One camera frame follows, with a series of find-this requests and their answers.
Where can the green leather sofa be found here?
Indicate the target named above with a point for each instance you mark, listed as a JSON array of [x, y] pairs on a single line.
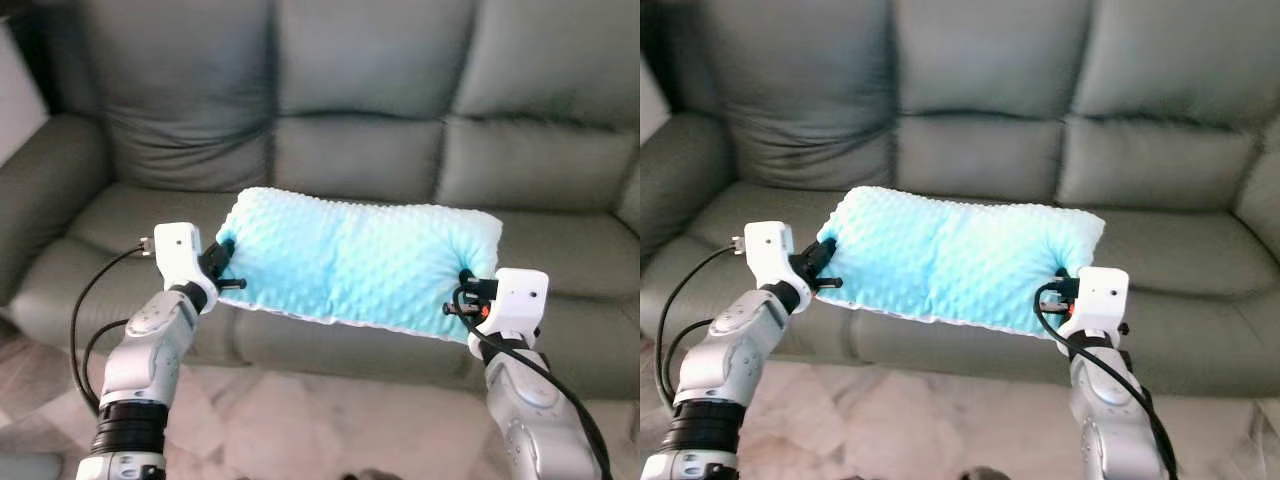
[[380, 150], [1000, 150]]

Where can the teal dotted pillow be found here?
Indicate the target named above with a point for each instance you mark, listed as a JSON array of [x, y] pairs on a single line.
[[350, 260], [950, 260]]

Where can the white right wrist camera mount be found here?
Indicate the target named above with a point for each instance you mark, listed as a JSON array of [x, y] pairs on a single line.
[[515, 295], [1095, 295]]

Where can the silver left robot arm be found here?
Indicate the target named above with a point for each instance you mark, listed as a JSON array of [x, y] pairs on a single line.
[[735, 350], [145, 350]]

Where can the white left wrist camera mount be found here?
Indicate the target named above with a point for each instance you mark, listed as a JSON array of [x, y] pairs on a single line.
[[178, 250], [768, 250]]

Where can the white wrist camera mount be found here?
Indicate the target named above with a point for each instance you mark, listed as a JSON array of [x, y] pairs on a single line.
[[178, 250], [768, 250], [515, 295], [1095, 295]]

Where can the black robot foot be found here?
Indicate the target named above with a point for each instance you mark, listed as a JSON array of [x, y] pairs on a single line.
[[985, 474]]

